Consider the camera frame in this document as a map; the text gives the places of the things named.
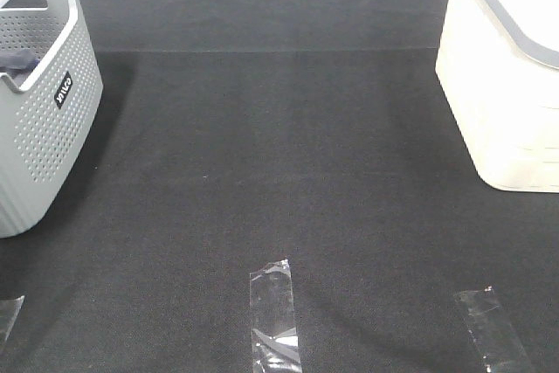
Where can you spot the grey-blue microfibre towel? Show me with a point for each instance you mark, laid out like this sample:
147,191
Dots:
18,64

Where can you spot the clear tape strip centre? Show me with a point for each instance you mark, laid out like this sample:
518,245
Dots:
275,346

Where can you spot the clear tape strip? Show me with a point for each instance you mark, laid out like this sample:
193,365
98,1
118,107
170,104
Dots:
275,346
492,333
9,310

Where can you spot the grey perforated laundry basket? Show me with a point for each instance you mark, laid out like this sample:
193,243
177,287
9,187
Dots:
46,120

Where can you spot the white plastic storage basket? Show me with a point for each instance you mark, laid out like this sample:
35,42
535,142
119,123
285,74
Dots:
497,64

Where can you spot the clear tape strip right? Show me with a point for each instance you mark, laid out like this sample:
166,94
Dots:
492,333

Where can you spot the clear tape strip left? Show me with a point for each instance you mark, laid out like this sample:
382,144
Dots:
9,310

